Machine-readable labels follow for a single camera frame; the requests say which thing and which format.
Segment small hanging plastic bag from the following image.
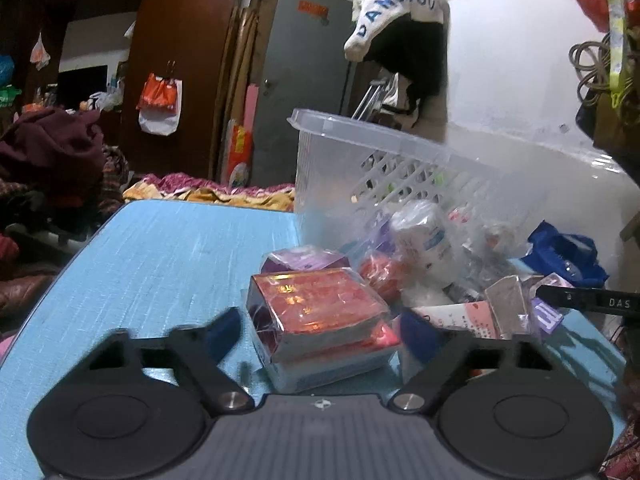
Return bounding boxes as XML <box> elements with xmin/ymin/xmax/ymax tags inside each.
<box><xmin>29</xmin><ymin>32</ymin><xmax>52</xmax><ymax>71</ymax></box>

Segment maroon cloth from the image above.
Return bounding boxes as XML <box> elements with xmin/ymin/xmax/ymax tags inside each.
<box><xmin>0</xmin><ymin>107</ymin><xmax>107</xmax><ymax>196</ymax></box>

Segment clear plastic basket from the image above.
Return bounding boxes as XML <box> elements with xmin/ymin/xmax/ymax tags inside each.
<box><xmin>286</xmin><ymin>108</ymin><xmax>631</xmax><ymax>281</ymax></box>

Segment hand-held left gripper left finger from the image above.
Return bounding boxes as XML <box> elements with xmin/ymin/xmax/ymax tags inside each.
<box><xmin>87</xmin><ymin>306</ymin><xmax>256</xmax><ymax>416</ymax></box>

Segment leaning cardboard boards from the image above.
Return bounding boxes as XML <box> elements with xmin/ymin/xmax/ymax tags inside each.
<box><xmin>210</xmin><ymin>5</ymin><xmax>266</xmax><ymax>181</ymax></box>

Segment purple box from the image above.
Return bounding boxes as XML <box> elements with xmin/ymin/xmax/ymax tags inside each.
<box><xmin>262</xmin><ymin>245</ymin><xmax>351</xmax><ymax>276</ymax></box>

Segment orange and white plastic bag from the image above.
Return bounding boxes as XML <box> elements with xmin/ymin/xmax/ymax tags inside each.
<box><xmin>136</xmin><ymin>72</ymin><xmax>182</xmax><ymax>136</ymax></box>

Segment yellow-green strap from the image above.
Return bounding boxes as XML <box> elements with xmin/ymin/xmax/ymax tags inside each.
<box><xmin>602</xmin><ymin>0</ymin><xmax>632</xmax><ymax>111</ymax></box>

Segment white and black jacket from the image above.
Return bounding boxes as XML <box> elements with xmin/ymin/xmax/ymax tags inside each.
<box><xmin>344</xmin><ymin>0</ymin><xmax>449</xmax><ymax>117</ymax></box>

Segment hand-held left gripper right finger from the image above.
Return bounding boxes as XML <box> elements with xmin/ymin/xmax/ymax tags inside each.
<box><xmin>387</xmin><ymin>310</ymin><xmax>558</xmax><ymax>416</ymax></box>

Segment white bottle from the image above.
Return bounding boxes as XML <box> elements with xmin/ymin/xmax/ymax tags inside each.
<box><xmin>390</xmin><ymin>200</ymin><xmax>467</xmax><ymax>291</ymax></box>

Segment floral blanket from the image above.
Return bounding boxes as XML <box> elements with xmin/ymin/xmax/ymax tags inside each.
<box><xmin>122</xmin><ymin>172</ymin><xmax>296</xmax><ymax>212</ymax></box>

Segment brown hanging bag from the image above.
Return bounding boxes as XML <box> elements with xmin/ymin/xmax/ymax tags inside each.
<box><xmin>575</xmin><ymin>25</ymin><xmax>640</xmax><ymax>186</ymax></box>

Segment red and blue box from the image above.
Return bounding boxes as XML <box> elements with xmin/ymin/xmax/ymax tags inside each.
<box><xmin>264</xmin><ymin>324</ymin><xmax>404</xmax><ymax>394</ymax></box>

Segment pink paper roll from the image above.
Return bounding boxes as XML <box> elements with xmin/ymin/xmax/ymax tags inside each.
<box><xmin>243</xmin><ymin>85</ymin><xmax>259</xmax><ymax>127</ymax></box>

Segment purple striped packet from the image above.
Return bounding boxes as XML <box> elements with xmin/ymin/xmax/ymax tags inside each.
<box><xmin>530</xmin><ymin>297</ymin><xmax>566</xmax><ymax>336</ymax></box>

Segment dark wooden wardrobe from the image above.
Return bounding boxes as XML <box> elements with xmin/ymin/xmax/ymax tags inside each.
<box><xmin>0</xmin><ymin>0</ymin><xmax>251</xmax><ymax>181</ymax></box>

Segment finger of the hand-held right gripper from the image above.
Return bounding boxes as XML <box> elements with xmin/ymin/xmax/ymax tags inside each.
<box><xmin>536</xmin><ymin>284</ymin><xmax>596</xmax><ymax>312</ymax></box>

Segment pink and white card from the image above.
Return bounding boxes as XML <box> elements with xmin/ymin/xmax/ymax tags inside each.
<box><xmin>415</xmin><ymin>300</ymin><xmax>501</xmax><ymax>342</ymax></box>

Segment red round packet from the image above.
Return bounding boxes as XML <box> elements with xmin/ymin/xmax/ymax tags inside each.
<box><xmin>359</xmin><ymin>254</ymin><xmax>407</xmax><ymax>303</ymax></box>

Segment metal crutches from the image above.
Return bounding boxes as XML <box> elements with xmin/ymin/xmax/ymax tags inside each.
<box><xmin>350</xmin><ymin>77</ymin><xmax>394</xmax><ymax>123</ymax></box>

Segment red and yellow bag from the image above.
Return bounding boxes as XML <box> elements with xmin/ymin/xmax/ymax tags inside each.
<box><xmin>226</xmin><ymin>120</ymin><xmax>254</xmax><ymax>187</ymax></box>

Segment coiled grey cable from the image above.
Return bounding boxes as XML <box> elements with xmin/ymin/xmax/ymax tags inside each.
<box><xmin>569</xmin><ymin>35</ymin><xmax>621</xmax><ymax>107</ymax></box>

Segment grey door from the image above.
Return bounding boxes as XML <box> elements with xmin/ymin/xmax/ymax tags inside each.
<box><xmin>252</xmin><ymin>0</ymin><xmax>358</xmax><ymax>186</ymax></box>

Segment blue shopping bag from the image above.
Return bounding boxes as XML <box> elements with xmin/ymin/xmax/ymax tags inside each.
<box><xmin>520</xmin><ymin>220</ymin><xmax>610</xmax><ymax>288</ymax></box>

